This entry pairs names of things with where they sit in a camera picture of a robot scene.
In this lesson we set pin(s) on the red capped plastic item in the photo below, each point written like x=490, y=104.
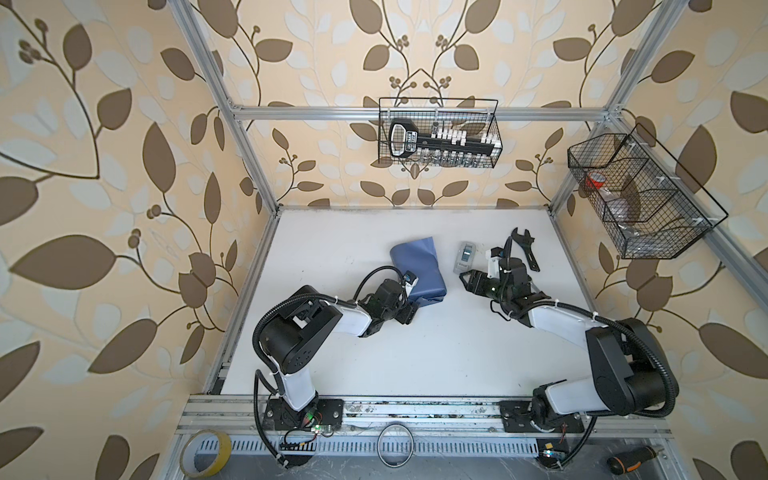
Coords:
x=594, y=181

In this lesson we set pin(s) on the right wire basket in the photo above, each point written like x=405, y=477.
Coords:
x=652, y=206

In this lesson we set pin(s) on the yellow tape roll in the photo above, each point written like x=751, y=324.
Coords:
x=205, y=454

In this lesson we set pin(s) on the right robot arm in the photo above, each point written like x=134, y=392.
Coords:
x=629, y=372

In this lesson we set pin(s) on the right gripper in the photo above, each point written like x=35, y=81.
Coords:
x=477, y=278

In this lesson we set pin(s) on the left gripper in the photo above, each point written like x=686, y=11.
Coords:
x=409, y=313

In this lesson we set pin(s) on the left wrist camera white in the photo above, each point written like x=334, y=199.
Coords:
x=410, y=280

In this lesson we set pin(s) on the black adjustable wrench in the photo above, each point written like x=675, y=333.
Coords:
x=525, y=240

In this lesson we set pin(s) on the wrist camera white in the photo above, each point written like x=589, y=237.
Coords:
x=410, y=280
x=493, y=257

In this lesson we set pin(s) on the back wire basket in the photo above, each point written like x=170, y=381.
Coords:
x=473, y=115

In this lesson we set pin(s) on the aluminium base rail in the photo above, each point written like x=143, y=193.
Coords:
x=370, y=425

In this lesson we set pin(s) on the black socket set rail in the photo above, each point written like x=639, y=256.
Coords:
x=404, y=139

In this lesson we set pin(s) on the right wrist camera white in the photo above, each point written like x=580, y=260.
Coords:
x=493, y=257

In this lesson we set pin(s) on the orange black screwdriver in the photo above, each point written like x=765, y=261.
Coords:
x=629, y=461

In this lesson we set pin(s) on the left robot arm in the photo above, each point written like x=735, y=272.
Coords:
x=291, y=333

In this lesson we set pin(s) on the wire basket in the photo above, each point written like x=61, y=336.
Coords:
x=652, y=206
x=473, y=115

